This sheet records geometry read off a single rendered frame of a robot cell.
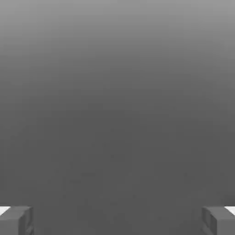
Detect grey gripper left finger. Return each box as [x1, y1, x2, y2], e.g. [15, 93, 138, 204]
[0, 206, 34, 235]

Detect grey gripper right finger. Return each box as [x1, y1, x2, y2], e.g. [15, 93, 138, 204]
[201, 206, 235, 235]

